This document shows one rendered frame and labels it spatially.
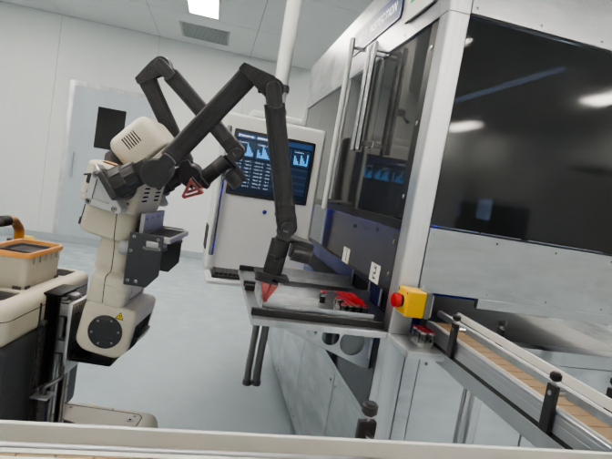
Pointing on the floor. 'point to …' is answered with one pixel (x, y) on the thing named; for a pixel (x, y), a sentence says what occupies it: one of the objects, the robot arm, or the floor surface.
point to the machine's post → (420, 201)
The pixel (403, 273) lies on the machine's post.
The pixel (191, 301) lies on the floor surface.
